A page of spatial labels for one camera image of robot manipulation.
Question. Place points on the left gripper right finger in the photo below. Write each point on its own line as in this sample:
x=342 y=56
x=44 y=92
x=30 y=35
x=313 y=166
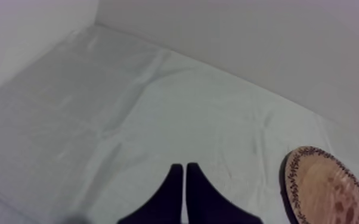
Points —
x=207 y=204

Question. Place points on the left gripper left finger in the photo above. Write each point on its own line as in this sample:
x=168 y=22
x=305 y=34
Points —
x=165 y=203

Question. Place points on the round wooden board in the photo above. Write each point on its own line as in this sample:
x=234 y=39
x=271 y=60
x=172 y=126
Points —
x=323 y=190

